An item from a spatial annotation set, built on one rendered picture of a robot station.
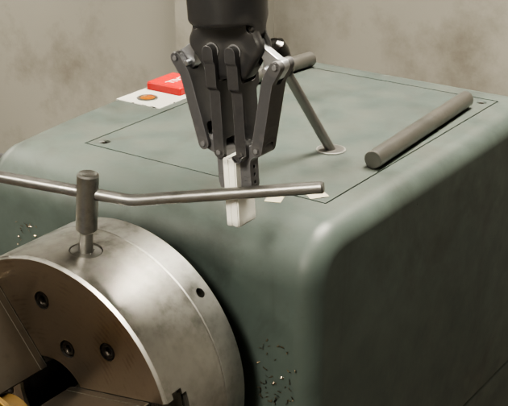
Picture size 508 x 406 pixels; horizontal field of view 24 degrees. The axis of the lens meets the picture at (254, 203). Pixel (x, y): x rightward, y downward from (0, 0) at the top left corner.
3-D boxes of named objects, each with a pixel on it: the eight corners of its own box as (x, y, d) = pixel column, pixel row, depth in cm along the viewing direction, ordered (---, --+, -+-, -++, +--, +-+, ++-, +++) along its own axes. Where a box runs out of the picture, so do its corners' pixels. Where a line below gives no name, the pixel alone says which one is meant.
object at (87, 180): (71, 278, 120) (72, 176, 115) (79, 268, 121) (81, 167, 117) (91, 282, 119) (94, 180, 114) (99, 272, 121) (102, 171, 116)
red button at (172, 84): (172, 84, 170) (172, 71, 169) (206, 92, 167) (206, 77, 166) (146, 94, 165) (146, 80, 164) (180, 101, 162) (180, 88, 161)
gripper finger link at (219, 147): (214, 46, 108) (201, 44, 109) (219, 161, 112) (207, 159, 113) (238, 37, 111) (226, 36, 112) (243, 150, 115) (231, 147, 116)
